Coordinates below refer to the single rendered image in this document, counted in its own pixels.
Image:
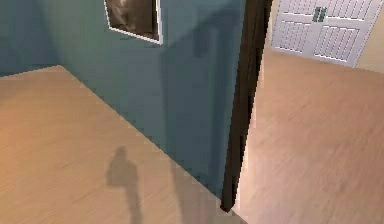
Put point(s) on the white framed brown picture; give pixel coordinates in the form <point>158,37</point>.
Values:
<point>133,15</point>

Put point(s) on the dark brown door frame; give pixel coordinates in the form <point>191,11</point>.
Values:
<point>246,100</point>

